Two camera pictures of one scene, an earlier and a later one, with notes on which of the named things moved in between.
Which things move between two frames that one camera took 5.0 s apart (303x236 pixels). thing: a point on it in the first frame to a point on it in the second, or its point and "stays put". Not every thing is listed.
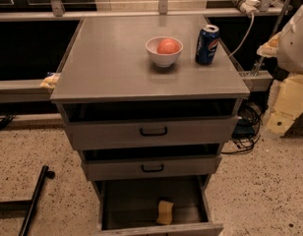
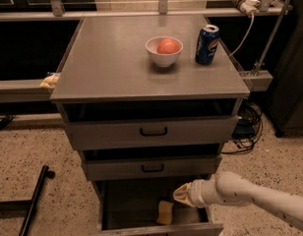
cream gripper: [295, 44] to [198, 194]
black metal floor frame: [23, 209] stays put
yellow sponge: [164, 215] stays put
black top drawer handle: [153, 134] stays put
